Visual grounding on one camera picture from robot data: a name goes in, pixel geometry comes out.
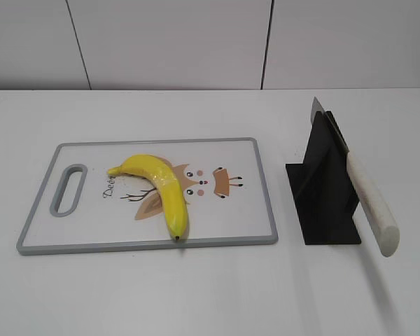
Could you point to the cleaver knife white handle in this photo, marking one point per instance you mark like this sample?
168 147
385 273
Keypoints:
382 222

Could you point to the yellow plastic banana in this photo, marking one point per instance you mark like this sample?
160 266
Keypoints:
163 178

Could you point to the black knife stand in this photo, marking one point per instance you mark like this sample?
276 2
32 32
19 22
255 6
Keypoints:
324 196

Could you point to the white cutting board grey rim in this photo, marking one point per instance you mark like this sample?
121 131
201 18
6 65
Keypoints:
79 208

